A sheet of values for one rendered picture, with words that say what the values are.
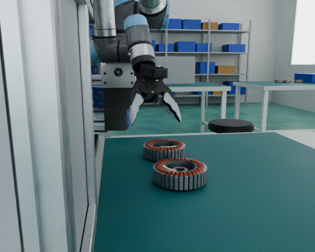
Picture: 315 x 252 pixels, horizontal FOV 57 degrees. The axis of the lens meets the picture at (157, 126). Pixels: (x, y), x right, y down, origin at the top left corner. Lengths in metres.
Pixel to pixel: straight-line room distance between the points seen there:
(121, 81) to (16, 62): 0.98
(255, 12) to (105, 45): 7.38
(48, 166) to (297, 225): 0.41
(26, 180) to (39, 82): 0.06
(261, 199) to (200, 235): 0.17
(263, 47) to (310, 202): 7.78
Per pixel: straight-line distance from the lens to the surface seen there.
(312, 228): 0.52
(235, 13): 8.04
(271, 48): 8.41
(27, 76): 0.19
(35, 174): 0.20
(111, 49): 1.01
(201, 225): 0.48
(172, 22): 6.97
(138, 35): 0.90
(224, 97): 3.47
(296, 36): 7.72
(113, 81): 1.16
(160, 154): 0.72
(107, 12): 1.02
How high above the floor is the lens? 0.99
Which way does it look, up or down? 12 degrees down
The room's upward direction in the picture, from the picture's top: straight up
